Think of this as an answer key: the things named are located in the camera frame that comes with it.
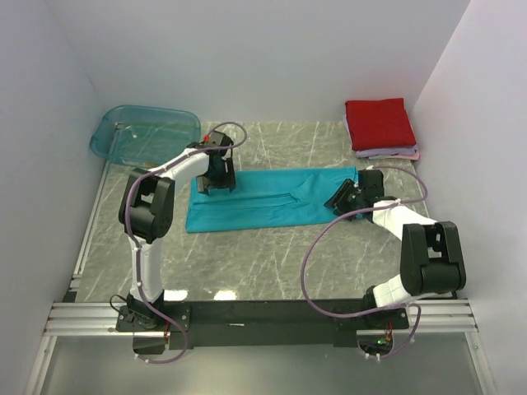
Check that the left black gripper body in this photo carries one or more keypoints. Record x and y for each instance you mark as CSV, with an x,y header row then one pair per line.
x,y
225,178

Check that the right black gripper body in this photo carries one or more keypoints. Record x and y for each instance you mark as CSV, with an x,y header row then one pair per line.
x,y
348,197

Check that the teal t-shirt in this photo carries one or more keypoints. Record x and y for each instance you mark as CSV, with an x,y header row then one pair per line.
x,y
267,199

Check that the teal transparent plastic basin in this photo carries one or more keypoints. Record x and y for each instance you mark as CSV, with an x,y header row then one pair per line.
x,y
142,136

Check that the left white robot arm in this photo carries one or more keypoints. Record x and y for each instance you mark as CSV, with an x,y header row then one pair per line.
x,y
147,207

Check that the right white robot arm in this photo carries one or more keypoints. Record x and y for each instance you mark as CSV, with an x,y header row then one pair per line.
x,y
431,259

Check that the folded lavender t-shirt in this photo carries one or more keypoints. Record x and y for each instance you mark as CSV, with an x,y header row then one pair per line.
x,y
372,153

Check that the folded pink t-shirt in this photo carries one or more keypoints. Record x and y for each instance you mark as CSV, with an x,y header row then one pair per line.
x,y
413,157

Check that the folded red t-shirt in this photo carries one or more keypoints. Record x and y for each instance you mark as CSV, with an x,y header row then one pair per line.
x,y
379,109

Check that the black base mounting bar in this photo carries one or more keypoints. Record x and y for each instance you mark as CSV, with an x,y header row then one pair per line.
x,y
255,323

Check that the aluminium rail frame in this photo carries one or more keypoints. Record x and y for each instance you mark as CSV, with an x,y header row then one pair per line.
x,y
99,320

